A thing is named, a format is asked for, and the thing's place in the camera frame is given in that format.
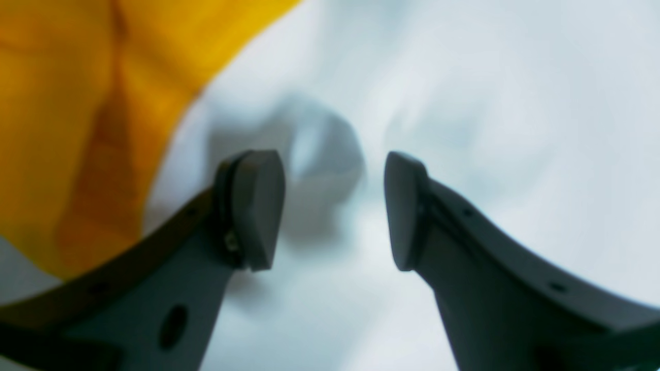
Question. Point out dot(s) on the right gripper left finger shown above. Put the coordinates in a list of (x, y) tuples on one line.
[(155, 306)]

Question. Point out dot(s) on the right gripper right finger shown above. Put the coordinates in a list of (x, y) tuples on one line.
[(503, 307)]

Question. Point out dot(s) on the yellow T-shirt with script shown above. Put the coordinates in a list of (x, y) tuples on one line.
[(92, 93)]

